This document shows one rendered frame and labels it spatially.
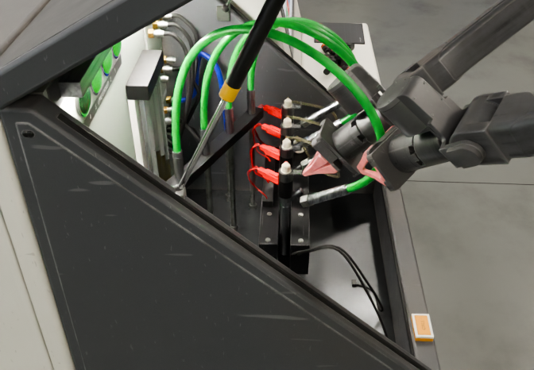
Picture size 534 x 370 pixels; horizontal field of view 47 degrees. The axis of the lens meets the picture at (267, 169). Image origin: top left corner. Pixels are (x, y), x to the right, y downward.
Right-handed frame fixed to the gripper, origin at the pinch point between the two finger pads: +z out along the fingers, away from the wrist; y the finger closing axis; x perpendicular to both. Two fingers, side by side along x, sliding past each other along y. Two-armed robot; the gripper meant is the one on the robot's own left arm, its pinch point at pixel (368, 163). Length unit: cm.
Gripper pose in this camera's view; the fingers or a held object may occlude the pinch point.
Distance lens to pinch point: 98.3
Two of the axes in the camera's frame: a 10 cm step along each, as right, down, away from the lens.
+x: 6.0, 7.9, 1.4
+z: -4.3, 1.6, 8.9
